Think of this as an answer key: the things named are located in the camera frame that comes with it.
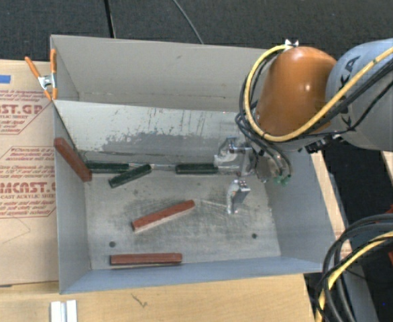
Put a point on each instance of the grey metal bin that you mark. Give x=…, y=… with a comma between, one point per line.
x=183, y=76

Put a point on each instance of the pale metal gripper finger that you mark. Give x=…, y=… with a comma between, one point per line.
x=238, y=195
x=228, y=159

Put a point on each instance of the black cylinder on white bracket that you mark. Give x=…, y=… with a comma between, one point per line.
x=317, y=145

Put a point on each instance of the brown cardboard board, red print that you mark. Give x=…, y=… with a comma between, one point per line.
x=22, y=240

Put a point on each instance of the dark green flat block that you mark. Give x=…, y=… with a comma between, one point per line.
x=106, y=167
x=196, y=169
x=130, y=176

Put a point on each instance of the red-brown flat block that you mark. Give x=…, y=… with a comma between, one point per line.
x=146, y=258
x=72, y=159
x=164, y=215

